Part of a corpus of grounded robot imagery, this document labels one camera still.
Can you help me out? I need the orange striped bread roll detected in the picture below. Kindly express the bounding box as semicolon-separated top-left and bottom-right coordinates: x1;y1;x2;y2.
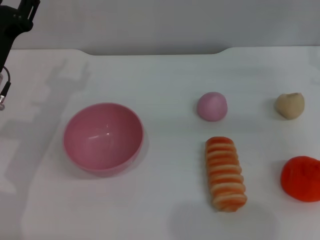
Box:
205;136;248;213

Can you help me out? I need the pink round bun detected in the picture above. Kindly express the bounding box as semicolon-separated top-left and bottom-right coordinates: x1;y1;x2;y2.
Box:
196;91;229;123

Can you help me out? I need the beige round bun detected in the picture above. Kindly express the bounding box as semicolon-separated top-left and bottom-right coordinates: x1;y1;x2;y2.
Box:
274;92;306;121

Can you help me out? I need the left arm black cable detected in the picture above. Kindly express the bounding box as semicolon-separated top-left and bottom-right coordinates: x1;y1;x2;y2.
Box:
0;65;12;111

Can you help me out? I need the pink plastic bowl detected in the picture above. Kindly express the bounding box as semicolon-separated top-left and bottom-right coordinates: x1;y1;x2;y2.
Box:
62;102;145;178

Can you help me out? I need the red orange bun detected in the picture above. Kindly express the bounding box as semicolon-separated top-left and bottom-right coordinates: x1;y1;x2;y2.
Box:
280;155;320;203

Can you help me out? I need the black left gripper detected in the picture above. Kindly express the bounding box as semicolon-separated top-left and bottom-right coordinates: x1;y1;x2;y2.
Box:
0;0;42;72

